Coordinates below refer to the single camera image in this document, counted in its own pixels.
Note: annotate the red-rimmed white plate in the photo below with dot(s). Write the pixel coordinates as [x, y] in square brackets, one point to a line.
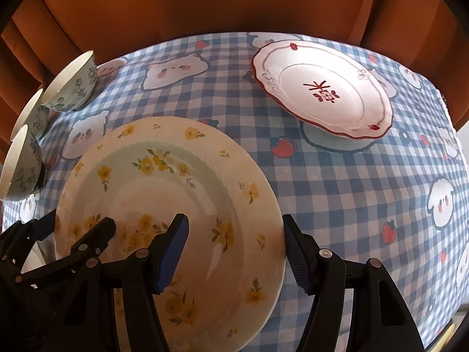
[329, 91]

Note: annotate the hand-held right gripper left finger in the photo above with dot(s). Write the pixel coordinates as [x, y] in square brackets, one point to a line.
[172, 256]

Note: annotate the floral ceramic bowl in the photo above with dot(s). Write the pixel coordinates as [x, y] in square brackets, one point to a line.
[36, 117]
[22, 176]
[73, 88]

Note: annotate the yellow flower plate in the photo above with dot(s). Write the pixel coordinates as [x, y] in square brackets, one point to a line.
[183, 190]

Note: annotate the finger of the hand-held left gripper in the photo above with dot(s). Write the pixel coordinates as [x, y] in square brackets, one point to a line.
[99, 234]
[40, 227]

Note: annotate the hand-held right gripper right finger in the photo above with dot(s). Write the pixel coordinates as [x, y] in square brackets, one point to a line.
[296, 260]

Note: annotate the blue checked bear tablecloth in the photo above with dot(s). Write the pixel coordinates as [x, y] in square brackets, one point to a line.
[329, 190]

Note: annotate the orange curtain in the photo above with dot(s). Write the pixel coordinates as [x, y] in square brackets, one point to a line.
[183, 7]

